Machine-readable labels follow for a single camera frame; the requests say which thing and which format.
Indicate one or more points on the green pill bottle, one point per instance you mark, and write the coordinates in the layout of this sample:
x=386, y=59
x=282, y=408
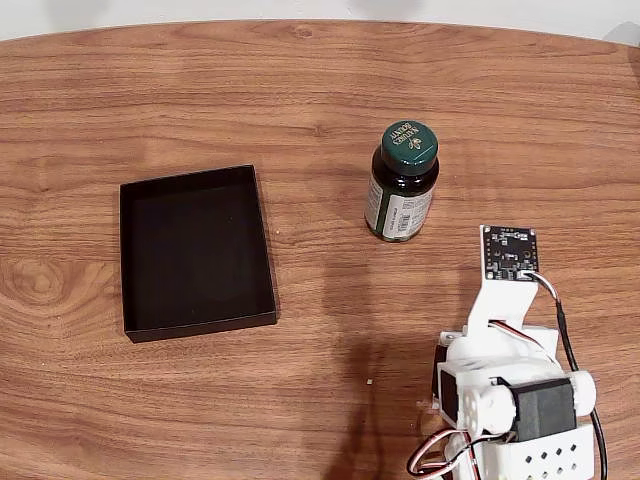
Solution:
x=405, y=200

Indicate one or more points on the black shallow cardboard box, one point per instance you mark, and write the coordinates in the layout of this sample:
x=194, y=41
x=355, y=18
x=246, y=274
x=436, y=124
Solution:
x=195, y=260

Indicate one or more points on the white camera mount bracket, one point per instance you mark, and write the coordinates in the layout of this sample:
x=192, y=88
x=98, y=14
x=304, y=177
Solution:
x=500, y=305

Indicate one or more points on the black camera circuit board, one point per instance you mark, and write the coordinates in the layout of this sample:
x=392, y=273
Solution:
x=510, y=250

